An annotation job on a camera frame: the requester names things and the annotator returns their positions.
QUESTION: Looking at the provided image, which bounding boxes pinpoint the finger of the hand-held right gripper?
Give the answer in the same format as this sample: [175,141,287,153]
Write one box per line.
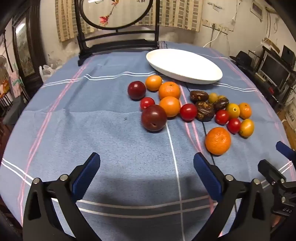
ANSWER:
[276,141,296,163]
[258,159,286,186]

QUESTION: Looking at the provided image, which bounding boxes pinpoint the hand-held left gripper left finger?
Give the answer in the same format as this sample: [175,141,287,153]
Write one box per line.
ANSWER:
[23,152,101,241]

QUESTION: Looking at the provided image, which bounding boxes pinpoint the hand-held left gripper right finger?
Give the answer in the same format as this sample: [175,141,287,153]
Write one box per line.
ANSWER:
[192,152,271,241]

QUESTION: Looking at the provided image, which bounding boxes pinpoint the small orange kumquat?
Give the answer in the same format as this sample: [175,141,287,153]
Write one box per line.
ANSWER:
[238,102,252,119]

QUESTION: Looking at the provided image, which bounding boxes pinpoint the red cherry tomato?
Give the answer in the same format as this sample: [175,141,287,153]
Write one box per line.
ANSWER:
[180,103,198,121]
[227,118,241,134]
[215,110,230,125]
[140,97,155,110]

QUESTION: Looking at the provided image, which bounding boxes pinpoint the large dark red plum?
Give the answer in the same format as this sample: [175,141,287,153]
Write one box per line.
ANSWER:
[141,104,167,132]

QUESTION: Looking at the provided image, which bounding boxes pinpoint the small dark red plum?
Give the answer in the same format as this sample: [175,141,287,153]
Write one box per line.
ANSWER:
[128,81,147,100]

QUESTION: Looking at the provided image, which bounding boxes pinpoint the smooth yellow-orange orange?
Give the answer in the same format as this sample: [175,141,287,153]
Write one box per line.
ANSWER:
[145,75,163,91]

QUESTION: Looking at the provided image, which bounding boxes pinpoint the white oval plate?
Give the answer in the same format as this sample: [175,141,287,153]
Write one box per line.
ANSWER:
[146,49,223,85]

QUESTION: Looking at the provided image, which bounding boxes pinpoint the white plastic bucket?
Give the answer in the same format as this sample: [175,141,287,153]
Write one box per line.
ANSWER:
[286,102,296,131]

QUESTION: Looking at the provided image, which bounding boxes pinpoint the large orange tangerine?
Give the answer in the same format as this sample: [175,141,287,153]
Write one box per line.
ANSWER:
[205,127,232,156]

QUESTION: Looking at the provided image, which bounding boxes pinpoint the oblong yellow-orange tomato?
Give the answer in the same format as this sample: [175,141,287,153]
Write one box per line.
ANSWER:
[239,119,255,137]

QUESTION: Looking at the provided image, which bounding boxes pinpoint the blue striped tablecloth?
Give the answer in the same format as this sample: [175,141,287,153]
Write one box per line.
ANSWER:
[0,41,296,241]

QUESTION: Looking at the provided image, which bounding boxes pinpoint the black equipment rack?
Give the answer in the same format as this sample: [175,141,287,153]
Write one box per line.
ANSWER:
[254,46,296,109]

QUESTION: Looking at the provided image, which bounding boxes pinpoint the brown wrinkled date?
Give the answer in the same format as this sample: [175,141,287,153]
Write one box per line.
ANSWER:
[195,101,215,122]
[213,97,229,111]
[190,90,209,103]

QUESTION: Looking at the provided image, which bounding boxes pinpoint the black computer monitor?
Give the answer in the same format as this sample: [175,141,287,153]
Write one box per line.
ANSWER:
[258,52,290,87]

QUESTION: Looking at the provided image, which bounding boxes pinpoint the black speaker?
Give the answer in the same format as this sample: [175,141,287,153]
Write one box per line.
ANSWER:
[281,45,296,65]

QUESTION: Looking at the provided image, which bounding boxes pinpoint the black hat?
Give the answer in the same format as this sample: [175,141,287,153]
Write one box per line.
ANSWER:
[230,51,253,68]

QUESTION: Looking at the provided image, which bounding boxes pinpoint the white plastic bag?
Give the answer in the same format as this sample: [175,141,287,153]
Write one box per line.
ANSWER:
[39,65,62,82]

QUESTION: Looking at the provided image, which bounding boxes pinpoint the round painted screen black stand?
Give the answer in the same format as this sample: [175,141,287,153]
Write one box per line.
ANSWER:
[74,0,160,66]

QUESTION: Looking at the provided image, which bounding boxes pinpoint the dark framed painting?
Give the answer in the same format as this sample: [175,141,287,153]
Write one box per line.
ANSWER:
[11,16,40,80]

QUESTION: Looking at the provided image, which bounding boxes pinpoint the beige bamboo blind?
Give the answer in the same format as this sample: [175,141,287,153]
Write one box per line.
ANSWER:
[55,0,203,42]

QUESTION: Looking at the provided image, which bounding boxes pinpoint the white power cable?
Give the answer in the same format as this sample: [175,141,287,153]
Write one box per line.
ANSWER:
[203,30,222,48]

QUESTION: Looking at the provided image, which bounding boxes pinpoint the white wall socket strip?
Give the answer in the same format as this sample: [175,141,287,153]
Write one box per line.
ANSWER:
[202,19,229,33]

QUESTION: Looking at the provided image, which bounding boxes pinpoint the small wall picture frame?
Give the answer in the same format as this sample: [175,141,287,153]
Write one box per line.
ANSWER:
[251,0,264,22]

